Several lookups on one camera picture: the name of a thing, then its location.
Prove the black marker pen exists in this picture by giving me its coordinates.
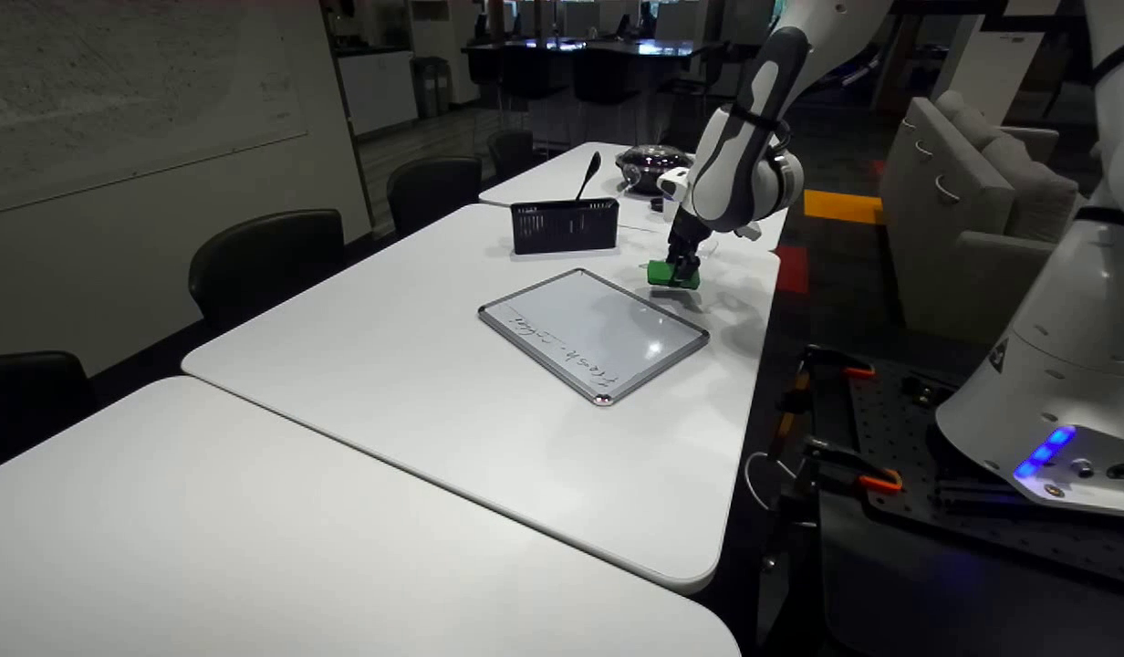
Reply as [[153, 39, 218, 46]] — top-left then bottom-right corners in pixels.
[[569, 145, 604, 207]]

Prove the green whiteboard duster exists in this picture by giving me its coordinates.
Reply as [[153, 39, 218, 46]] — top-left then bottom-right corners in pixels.
[[642, 257, 704, 294]]

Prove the white armchair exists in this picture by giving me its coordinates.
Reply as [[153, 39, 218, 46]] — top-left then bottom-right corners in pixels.
[[878, 88, 1082, 343]]

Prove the dark waste bin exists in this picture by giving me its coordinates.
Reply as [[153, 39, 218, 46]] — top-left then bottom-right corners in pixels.
[[410, 52, 455, 119]]

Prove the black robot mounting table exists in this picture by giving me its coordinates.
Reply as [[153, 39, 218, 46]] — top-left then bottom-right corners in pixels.
[[815, 361, 1124, 657]]

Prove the black office chair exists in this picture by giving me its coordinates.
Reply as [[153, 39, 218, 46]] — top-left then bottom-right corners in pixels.
[[182, 203, 348, 336], [485, 123, 545, 182], [0, 349, 96, 477], [384, 157, 489, 241]]

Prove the small metal-framed whiteboard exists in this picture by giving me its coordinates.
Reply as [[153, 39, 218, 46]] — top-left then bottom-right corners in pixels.
[[473, 263, 714, 412]]

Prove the black rectangular box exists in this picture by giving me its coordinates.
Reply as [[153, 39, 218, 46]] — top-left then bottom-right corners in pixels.
[[508, 192, 624, 260]]

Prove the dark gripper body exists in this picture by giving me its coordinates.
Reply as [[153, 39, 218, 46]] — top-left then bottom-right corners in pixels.
[[665, 210, 714, 265]]

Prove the orange-handled black clamp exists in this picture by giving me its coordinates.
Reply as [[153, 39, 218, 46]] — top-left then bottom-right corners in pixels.
[[776, 343, 884, 422], [806, 433, 913, 502]]

